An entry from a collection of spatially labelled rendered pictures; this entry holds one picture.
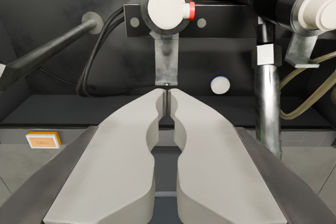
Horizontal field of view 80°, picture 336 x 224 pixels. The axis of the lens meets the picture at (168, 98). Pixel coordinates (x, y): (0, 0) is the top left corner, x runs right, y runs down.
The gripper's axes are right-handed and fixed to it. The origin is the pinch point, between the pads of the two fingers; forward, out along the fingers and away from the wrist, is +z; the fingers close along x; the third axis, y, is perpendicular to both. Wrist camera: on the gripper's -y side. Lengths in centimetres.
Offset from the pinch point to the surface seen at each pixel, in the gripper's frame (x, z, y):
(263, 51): 7.4, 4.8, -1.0
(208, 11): 4.6, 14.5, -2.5
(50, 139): -20.4, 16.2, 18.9
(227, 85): 12.8, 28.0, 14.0
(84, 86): -9.4, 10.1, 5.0
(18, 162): -131, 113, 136
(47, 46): -13.6, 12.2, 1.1
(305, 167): 124, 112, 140
